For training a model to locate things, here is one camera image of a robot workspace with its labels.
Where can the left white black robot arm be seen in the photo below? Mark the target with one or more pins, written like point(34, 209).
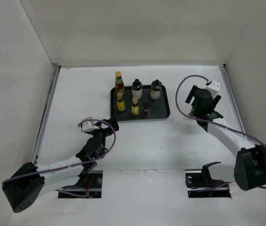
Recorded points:
point(33, 181)

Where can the tall red chili sauce bottle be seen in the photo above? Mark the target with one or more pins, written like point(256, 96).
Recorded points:
point(119, 84)

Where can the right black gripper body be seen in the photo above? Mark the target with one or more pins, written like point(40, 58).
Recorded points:
point(196, 110)

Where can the black plastic tray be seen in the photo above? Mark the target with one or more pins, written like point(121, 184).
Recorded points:
point(159, 109)

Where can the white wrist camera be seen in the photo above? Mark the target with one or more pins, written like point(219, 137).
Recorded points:
point(213, 87)
point(88, 125)

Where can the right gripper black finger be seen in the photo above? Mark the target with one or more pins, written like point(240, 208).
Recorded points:
point(215, 101)
point(191, 94)

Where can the small yellow label sauce bottle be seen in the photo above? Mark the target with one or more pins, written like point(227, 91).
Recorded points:
point(135, 107)

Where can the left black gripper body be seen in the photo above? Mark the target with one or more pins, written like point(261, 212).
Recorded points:
point(101, 133)

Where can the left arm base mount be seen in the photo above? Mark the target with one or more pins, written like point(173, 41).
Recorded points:
point(88, 187)

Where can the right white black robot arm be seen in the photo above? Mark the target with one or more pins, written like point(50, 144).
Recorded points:
point(250, 158)

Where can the small brown spice jar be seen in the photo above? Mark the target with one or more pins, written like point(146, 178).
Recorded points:
point(146, 109)

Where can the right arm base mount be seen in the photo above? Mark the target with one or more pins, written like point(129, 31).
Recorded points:
point(200, 184)

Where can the white jar black knob lid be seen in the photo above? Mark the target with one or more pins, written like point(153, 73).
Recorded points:
point(137, 89)

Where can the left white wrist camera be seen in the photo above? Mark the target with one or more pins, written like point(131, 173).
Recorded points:
point(88, 125)

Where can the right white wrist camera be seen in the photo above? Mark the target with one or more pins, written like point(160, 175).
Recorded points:
point(213, 87)

